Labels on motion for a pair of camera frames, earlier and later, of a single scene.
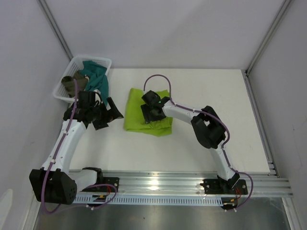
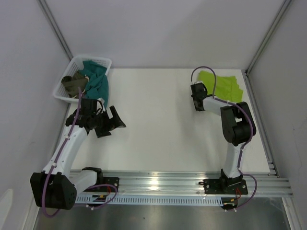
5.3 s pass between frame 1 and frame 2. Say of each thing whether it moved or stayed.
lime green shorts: moved
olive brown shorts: stayed
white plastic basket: stayed
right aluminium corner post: stayed
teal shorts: stayed
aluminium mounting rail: stayed
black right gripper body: moved
